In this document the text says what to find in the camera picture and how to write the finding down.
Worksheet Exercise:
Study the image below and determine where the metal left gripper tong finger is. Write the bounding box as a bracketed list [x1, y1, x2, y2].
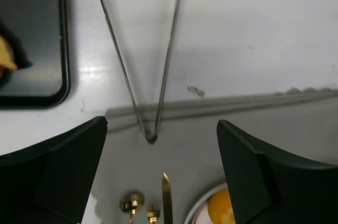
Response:
[100, 0, 152, 144]

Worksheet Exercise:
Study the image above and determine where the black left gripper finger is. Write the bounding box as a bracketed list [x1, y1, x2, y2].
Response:
[217, 120, 337, 223]
[1, 116, 107, 223]

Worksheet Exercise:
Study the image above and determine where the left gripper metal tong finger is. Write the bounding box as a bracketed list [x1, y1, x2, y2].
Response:
[150, 0, 181, 144]

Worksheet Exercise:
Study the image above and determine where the orange glazed donut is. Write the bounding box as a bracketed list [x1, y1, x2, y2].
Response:
[208, 188, 236, 224]

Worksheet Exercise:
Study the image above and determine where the front seeded bread slice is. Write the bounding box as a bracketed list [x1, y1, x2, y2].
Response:
[0, 36, 18, 77]

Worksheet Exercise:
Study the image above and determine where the grey cloth placemat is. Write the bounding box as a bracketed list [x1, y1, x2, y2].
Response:
[82, 88, 337, 223]

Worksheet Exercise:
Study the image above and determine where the white plate teal red rim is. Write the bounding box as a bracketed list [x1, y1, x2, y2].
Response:
[183, 182, 228, 224]

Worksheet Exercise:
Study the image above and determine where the black rectangular tray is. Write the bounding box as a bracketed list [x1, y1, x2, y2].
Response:
[1, 0, 70, 109]

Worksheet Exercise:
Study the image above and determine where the gold spoon green handle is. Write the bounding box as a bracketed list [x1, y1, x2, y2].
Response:
[119, 191, 145, 224]

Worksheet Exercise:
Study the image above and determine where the gold knife green handle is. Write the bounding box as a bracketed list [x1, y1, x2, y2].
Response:
[162, 172, 173, 224]

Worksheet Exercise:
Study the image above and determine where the gold fork green handle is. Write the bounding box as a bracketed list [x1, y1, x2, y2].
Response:
[146, 196, 161, 224]

